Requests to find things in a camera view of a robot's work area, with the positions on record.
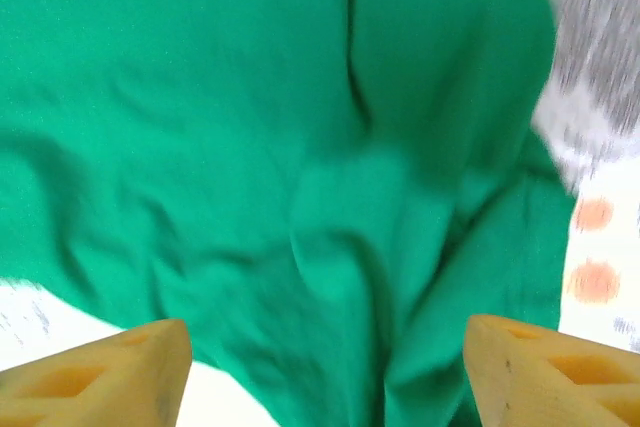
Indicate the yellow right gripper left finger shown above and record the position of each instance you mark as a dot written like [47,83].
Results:
[100,377]

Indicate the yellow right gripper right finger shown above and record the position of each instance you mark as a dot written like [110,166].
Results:
[540,382]

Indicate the green t-shirt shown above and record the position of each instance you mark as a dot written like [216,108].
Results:
[250,122]

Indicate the floral patterned table cover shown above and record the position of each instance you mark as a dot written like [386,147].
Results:
[600,97]

